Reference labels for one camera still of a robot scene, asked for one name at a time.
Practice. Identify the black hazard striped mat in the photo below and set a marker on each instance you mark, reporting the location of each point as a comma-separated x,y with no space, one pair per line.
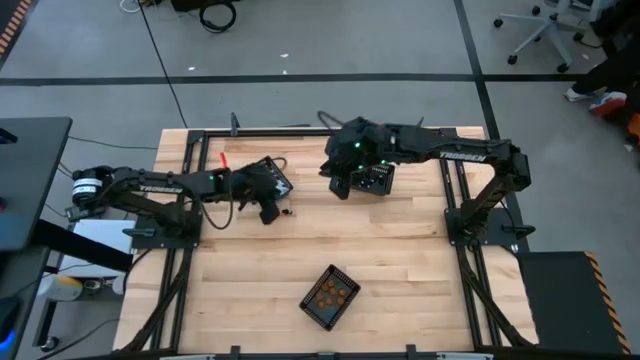
10,20

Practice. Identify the black power adapter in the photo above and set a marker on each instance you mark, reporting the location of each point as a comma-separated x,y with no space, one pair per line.
75,213

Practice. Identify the white ghost decoration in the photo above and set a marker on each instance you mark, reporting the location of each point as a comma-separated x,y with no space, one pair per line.
281,188

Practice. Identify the black device blue light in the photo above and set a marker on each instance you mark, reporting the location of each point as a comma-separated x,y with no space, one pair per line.
7,320

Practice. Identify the black desk beam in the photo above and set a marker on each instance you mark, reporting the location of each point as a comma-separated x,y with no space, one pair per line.
75,245

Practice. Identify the black hazard striped platform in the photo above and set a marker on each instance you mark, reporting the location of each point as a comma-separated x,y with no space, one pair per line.
560,300

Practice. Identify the black desk top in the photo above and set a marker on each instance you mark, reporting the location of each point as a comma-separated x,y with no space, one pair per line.
30,175

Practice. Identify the white chair base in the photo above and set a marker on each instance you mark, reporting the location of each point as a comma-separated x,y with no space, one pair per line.
547,27

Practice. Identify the small red stick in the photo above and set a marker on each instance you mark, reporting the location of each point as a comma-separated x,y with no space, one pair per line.
223,159

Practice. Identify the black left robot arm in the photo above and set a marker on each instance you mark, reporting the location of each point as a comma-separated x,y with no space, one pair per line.
165,189

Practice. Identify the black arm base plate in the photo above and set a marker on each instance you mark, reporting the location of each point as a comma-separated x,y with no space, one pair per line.
150,241
500,232

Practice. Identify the white box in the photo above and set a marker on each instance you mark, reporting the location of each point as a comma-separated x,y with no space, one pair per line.
100,235

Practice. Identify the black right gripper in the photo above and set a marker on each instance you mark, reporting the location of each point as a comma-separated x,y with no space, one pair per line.
345,160

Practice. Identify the person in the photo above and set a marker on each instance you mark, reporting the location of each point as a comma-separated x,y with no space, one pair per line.
600,75

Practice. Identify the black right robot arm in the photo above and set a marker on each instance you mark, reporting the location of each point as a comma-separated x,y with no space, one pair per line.
465,156

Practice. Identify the orange black machine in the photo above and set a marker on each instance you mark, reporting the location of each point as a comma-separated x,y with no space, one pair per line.
635,127

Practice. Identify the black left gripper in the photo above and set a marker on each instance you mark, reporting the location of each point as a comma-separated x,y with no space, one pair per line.
255,185

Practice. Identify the black table frame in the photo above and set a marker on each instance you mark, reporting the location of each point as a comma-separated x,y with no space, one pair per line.
320,133

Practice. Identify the white yellow bottle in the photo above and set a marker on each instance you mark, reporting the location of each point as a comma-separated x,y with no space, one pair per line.
62,288

